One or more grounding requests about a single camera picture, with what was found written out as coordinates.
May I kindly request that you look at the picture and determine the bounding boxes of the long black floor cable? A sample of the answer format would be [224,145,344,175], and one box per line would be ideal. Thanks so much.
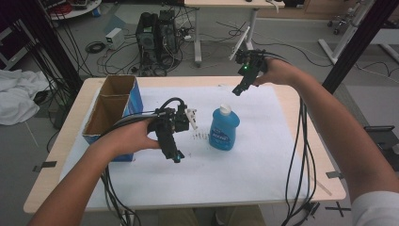
[215,20,334,69]

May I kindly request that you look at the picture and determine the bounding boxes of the coiled black cable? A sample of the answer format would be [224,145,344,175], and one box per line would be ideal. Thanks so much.
[85,40,107,55]

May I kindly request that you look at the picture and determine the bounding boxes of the left gripper black cable bundle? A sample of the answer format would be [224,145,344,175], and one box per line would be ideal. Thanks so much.
[99,96,186,226]

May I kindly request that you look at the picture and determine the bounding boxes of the person's left leg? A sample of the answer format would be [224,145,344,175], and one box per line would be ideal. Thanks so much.
[156,207,201,226]

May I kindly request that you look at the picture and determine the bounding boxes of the person's left hand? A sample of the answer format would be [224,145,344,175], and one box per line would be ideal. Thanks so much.
[100,120,161,158]

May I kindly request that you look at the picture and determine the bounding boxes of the white table mat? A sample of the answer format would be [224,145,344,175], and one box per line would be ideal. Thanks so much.
[59,85,314,210]

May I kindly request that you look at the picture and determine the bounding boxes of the blue cardboard box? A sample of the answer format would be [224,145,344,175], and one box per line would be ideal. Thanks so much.
[82,74,144,163]

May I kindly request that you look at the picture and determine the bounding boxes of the person's right hand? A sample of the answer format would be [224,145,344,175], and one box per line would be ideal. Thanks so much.
[252,58,299,87]

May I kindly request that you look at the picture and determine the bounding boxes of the black metal frame post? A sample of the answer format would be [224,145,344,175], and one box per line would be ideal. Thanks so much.
[8,0,85,92]
[322,0,399,94]

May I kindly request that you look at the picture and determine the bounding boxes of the white metal stand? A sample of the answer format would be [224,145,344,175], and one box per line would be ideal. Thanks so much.
[318,0,399,66]

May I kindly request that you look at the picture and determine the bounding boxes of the white crumpled cloth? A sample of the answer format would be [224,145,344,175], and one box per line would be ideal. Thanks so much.
[0,69,51,126]

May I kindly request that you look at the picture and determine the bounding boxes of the small white box device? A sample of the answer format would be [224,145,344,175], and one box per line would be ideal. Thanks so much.
[104,27,126,51]

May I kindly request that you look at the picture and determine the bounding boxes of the white shirt sleeve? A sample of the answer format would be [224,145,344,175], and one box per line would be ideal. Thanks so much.
[351,190,399,226]

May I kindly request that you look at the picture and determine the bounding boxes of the blue liquid bottle white cap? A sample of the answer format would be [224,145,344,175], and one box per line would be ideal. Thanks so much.
[208,103,241,152]

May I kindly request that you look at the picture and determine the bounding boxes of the gripper black cable bundle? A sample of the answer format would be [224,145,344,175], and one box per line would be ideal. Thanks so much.
[99,96,186,226]
[280,96,318,226]

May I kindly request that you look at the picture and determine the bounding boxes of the round white table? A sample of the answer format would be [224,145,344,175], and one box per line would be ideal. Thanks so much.
[46,0,103,22]

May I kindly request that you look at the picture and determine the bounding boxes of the black flat device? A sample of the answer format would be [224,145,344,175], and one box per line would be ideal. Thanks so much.
[363,124,399,172]

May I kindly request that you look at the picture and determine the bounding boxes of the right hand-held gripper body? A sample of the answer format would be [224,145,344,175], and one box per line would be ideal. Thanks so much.
[229,26,269,79]

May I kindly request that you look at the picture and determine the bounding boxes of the person's right leg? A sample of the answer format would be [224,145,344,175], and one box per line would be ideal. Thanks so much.
[224,205,267,226]

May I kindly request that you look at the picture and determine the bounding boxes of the person's leg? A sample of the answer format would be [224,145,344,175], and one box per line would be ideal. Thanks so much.
[156,207,201,226]
[224,205,267,226]

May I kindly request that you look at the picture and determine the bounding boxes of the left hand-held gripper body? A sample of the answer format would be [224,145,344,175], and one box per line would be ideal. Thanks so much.
[147,103,200,134]

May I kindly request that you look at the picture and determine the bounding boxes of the black tape strip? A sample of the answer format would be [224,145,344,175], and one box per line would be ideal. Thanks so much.
[325,170,344,181]
[32,160,58,173]

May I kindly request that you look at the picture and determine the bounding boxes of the wooden desk white legs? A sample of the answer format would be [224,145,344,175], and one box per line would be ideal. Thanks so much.
[184,0,286,68]

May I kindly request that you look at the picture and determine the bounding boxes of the right gripper black cable bundle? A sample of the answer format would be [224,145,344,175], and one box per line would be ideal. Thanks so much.
[280,96,318,226]

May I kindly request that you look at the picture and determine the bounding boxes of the black computer tower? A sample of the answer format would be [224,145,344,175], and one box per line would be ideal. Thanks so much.
[135,11,160,69]
[157,8,180,64]

